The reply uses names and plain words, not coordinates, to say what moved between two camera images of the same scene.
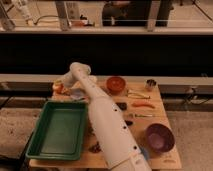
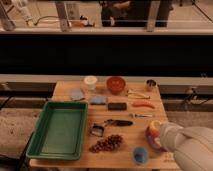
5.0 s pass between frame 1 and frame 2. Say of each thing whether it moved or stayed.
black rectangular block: stayed
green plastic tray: stayed
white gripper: moved
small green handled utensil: stayed
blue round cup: stayed
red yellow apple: moved
